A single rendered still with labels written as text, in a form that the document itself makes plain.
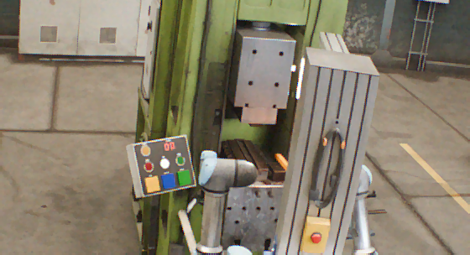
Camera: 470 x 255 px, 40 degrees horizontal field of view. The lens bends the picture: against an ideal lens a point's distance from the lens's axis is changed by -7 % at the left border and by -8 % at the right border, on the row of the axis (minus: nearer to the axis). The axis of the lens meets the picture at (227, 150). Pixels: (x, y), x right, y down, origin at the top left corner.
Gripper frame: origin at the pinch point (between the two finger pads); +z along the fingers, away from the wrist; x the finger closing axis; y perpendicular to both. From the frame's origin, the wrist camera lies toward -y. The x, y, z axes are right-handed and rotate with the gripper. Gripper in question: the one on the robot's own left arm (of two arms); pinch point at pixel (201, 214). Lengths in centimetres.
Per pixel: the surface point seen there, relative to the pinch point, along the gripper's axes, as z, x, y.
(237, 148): -5, 14, -78
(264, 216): 23, 35, -48
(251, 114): -39, 19, -50
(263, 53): -74, 21, -50
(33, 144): 94, -175, -258
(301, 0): -104, 39, -71
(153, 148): -23.1, -30.3, -22.4
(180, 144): -22.5, -17.1, -33.0
